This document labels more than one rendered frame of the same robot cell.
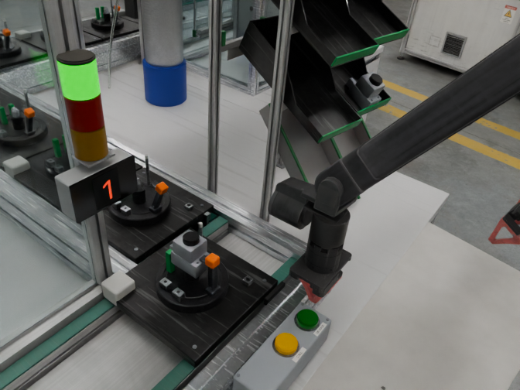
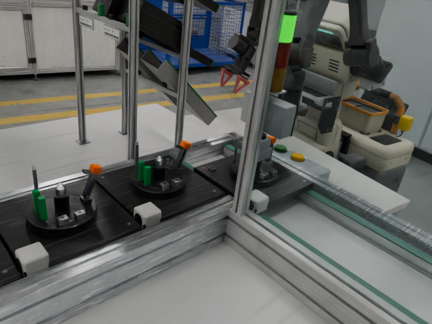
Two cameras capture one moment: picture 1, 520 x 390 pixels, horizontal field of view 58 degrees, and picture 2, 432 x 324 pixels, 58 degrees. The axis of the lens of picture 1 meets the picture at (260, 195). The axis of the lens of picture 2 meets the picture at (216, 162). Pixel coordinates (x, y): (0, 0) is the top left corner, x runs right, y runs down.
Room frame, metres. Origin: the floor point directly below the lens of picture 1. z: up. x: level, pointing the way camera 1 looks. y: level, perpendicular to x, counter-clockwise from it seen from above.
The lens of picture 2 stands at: (0.55, 1.08, 1.49)
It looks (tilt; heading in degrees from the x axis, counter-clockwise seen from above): 27 degrees down; 281
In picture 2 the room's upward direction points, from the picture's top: 7 degrees clockwise
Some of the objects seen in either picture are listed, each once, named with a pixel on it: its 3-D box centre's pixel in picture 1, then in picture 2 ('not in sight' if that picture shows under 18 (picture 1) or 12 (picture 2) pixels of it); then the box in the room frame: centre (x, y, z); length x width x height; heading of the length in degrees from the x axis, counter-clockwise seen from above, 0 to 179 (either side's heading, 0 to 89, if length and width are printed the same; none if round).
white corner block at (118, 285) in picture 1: (118, 288); not in sight; (0.59, 0.25, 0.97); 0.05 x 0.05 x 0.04; 56
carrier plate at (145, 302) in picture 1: (192, 288); (253, 177); (0.62, 0.11, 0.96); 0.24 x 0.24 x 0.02; 56
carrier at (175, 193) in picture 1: (138, 192); (159, 170); (0.84, 0.27, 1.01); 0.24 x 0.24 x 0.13; 56
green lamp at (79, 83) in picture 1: (79, 76); not in sight; (0.61, 0.27, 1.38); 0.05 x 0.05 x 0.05
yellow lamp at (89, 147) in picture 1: (89, 139); not in sight; (0.61, 0.27, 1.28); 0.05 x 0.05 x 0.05
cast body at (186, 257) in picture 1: (187, 248); not in sight; (0.63, 0.12, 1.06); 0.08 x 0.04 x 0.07; 56
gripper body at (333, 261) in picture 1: (323, 253); not in sight; (0.57, -0.11, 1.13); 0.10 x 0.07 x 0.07; 147
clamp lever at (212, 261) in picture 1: (209, 270); not in sight; (0.60, 0.08, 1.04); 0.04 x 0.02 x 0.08; 56
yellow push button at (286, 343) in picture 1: (285, 344); not in sight; (0.51, -0.07, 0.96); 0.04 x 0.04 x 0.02
